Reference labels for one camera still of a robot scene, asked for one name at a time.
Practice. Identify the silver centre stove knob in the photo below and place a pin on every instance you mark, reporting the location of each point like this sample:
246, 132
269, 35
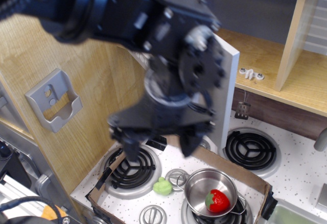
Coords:
176, 178

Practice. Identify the black front left burner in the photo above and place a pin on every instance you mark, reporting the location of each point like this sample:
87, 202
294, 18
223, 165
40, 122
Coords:
131, 175

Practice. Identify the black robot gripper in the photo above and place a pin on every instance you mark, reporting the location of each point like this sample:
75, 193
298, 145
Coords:
149, 118

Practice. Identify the silver stove knob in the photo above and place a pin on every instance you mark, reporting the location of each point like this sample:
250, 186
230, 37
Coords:
204, 144
176, 178
153, 214

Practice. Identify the orange object bottom left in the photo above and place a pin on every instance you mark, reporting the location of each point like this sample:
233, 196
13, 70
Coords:
49, 214

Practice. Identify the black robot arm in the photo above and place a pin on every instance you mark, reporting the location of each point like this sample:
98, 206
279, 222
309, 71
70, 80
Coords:
157, 27

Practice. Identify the red toy strawberry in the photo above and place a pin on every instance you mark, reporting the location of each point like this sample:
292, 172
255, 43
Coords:
216, 201

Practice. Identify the silver middle stove knob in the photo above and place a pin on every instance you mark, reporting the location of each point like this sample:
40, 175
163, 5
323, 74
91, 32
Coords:
204, 144

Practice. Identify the silver front stove knob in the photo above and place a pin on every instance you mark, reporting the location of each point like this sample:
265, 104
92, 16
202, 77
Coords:
153, 214

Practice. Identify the grey toy faucet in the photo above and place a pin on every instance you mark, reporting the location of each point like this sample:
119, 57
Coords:
320, 143

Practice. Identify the black back right burner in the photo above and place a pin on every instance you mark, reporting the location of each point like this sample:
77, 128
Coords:
251, 150

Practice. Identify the small steel pot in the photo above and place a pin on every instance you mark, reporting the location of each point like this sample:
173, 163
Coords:
200, 183

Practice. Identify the white door latch clip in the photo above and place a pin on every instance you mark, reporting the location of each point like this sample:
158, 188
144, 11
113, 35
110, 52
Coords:
250, 74

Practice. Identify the grey oven door handle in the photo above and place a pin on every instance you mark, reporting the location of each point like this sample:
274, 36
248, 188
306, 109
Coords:
44, 187

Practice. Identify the grey wall phone holder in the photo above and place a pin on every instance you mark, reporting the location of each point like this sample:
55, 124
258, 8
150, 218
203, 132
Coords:
47, 93

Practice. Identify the brown cardboard barrier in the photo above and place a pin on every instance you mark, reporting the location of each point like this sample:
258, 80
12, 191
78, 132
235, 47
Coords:
216, 162

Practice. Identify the hanging silver spatula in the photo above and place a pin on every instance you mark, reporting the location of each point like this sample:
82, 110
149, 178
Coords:
243, 108

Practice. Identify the green toy vegetable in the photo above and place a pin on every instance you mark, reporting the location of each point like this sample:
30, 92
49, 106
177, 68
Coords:
162, 187

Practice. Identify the green toy sink basin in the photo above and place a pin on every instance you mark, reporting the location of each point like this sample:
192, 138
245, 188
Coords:
287, 213

